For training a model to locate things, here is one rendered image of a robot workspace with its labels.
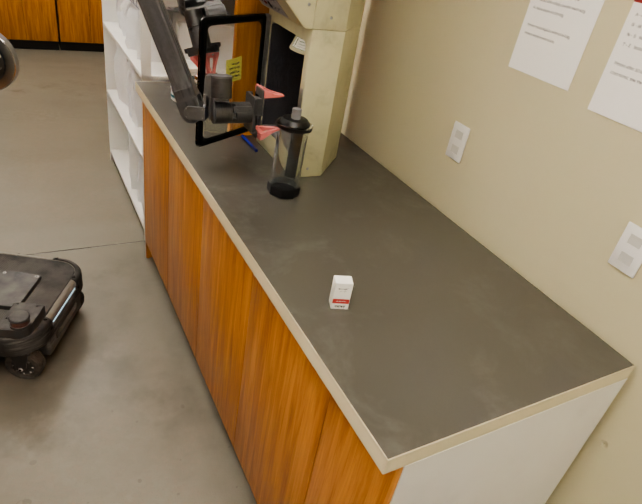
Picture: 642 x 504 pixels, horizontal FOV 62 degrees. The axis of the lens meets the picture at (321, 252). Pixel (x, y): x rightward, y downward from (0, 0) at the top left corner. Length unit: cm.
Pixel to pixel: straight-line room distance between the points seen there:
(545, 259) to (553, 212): 13
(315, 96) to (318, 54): 13
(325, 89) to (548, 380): 105
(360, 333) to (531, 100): 79
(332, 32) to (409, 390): 106
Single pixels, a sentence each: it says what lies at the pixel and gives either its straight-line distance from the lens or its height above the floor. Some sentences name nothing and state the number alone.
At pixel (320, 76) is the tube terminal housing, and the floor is 128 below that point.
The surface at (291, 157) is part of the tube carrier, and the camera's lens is 160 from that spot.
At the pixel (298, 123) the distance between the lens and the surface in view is 157.
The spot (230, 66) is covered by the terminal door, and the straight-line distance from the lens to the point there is 183.
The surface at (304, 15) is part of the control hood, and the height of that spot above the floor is 145.
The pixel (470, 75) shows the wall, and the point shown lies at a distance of 174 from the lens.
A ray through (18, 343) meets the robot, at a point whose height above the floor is 22.
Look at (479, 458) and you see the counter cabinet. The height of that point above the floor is 82.
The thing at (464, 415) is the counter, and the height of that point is 94.
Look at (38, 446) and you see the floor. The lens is 220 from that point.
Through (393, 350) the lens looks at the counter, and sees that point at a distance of 117.
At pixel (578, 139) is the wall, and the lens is 149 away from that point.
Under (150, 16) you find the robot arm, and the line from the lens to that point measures 150.
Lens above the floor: 170
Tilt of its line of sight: 32 degrees down
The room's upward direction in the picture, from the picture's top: 11 degrees clockwise
